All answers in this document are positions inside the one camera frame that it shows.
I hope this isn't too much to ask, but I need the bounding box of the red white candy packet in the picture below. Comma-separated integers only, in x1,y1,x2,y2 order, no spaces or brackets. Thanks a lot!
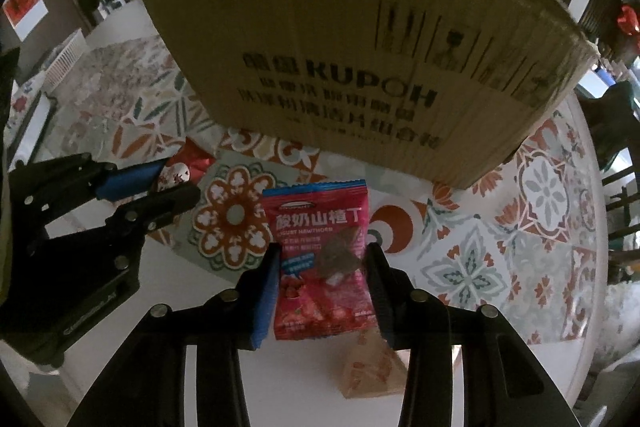
156,138,215,192

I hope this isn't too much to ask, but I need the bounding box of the red pink snack bag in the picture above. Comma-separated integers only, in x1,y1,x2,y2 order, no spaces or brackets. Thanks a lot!
262,179,376,340

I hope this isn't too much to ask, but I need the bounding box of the beige fortune biscuit packet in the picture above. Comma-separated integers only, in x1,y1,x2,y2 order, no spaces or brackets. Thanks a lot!
340,329,410,399

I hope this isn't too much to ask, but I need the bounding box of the patterned floral tablecloth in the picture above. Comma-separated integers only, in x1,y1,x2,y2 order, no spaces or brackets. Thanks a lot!
10,37,598,345

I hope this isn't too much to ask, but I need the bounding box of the brown cardboard box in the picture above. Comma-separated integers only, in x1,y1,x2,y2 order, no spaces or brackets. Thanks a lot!
142,0,597,188

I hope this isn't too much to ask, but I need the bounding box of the wooden chair right side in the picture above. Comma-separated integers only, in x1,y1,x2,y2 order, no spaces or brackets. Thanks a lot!
578,81,639,269

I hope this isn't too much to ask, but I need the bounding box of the red picture on wall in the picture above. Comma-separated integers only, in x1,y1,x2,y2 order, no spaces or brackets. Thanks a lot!
2,0,49,42

